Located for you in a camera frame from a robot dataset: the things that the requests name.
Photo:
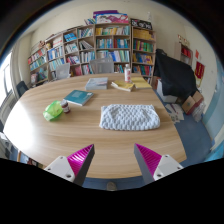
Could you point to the grey mesh chair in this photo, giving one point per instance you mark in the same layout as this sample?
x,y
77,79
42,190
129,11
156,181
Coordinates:
x,y
102,65

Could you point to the yellow booklet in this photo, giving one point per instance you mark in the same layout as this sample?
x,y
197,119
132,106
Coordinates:
x,y
121,85

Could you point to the green plastic bag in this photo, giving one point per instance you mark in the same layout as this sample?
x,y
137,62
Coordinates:
x,y
52,111

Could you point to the clear plastic bottle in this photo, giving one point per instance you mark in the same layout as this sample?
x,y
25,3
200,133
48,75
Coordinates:
x,y
127,73

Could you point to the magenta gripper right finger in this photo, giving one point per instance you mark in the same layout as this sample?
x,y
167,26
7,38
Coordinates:
x,y
154,166

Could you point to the white waffle towel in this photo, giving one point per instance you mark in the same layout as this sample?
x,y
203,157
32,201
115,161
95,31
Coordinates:
x,y
129,117

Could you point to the dark blue office chair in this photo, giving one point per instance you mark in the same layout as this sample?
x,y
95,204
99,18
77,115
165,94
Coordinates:
x,y
21,88

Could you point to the wooden bookshelf with books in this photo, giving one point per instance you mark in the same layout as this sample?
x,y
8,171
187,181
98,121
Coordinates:
x,y
132,44

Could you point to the black cloth covered object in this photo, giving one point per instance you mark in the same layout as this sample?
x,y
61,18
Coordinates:
x,y
177,77

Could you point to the cardboard box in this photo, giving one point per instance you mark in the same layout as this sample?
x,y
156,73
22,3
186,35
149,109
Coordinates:
x,y
192,102

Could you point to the yellow paper pad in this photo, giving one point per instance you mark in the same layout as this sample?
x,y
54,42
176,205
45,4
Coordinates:
x,y
140,83

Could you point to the white box on floor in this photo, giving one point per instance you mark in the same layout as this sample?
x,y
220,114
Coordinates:
x,y
165,98

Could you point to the grey book stack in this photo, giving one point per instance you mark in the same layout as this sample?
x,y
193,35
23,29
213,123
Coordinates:
x,y
97,84

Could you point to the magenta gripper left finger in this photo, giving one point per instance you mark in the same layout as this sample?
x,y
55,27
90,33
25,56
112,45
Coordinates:
x,y
73,167

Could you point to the teal book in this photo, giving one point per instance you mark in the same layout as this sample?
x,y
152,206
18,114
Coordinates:
x,y
78,97

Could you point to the small brown jar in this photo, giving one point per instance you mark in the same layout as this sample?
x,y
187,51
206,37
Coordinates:
x,y
65,106

